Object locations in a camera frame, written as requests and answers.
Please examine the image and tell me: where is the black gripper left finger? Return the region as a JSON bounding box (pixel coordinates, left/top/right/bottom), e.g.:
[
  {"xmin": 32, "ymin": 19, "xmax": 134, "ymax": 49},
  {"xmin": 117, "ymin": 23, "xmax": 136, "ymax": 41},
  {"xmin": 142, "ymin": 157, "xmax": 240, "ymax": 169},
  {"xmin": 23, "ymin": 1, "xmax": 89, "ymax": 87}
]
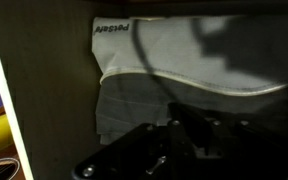
[{"xmin": 72, "ymin": 123, "xmax": 172, "ymax": 180}]

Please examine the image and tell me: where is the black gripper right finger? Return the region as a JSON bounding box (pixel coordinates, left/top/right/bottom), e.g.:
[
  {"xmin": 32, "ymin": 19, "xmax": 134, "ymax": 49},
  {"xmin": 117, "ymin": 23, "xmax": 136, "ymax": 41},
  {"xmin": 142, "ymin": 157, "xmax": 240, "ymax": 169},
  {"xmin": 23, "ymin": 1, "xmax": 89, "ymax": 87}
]
[{"xmin": 167, "ymin": 101, "xmax": 288, "ymax": 180}]

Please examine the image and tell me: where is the brown acoustic guitar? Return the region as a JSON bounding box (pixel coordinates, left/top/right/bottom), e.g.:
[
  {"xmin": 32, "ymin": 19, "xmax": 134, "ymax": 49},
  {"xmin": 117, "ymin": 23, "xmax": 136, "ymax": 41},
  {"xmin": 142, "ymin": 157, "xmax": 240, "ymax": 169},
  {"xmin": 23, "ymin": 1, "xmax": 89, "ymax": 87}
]
[{"xmin": 0, "ymin": 153, "xmax": 27, "ymax": 180}]

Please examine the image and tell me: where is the grey PetSafe fabric bag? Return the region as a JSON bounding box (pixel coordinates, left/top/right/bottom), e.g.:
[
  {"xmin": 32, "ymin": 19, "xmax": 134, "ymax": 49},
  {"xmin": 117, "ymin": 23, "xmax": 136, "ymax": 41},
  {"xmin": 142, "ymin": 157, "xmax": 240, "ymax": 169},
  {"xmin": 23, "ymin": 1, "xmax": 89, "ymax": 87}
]
[{"xmin": 91, "ymin": 14, "xmax": 288, "ymax": 146}]

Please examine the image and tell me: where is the wooden cabinet drawer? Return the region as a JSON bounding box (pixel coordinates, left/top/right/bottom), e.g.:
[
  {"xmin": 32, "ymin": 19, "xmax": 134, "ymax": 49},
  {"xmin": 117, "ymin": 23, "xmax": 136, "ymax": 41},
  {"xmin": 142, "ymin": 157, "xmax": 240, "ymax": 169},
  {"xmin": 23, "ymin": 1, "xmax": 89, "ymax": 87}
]
[{"xmin": 0, "ymin": 0, "xmax": 288, "ymax": 180}]

